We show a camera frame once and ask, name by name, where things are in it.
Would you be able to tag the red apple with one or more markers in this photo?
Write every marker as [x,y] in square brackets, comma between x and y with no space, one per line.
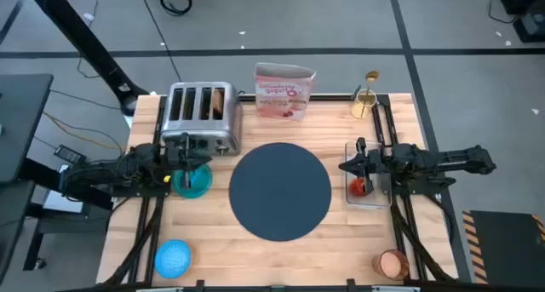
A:
[355,187]

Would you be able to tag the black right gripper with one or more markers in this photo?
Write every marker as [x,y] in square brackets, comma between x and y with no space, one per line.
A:
[376,162]

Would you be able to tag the silver four-slot toaster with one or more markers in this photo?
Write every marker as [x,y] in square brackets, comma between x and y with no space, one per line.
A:
[232,121]

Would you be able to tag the black desk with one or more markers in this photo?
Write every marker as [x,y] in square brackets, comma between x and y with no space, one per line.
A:
[21,113]

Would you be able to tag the clear plastic container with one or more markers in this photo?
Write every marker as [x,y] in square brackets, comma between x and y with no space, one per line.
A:
[382,195]

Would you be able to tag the pink strawberry yogurt cereal box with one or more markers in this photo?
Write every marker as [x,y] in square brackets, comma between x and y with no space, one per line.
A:
[281,96]

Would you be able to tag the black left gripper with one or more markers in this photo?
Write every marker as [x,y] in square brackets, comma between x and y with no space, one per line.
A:
[174,155]

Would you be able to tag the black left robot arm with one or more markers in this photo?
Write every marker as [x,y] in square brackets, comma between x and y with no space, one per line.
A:
[127,168]

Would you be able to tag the black equipment box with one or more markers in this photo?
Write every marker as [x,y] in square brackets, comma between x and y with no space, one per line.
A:
[528,24]

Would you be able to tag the round dark blue placemat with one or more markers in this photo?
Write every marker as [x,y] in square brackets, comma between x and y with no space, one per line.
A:
[279,192]

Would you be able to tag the teal glass plate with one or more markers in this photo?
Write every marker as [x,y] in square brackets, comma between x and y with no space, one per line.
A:
[201,185]

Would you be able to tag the black power adapter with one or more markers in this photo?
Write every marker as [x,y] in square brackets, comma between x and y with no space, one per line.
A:
[70,153]

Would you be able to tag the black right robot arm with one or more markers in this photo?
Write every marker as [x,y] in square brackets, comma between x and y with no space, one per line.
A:
[447,160]

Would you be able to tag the black hazard striped mat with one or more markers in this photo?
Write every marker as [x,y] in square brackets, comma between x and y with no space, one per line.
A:
[506,245]

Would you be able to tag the orange patterned bowl blue inside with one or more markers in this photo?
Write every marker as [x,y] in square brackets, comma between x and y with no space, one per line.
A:
[172,259]

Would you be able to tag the black rig support strut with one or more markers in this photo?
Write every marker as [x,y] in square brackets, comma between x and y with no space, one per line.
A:
[85,36]

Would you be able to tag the toast slice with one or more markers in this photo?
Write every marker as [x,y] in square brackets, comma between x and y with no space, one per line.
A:
[218,102]

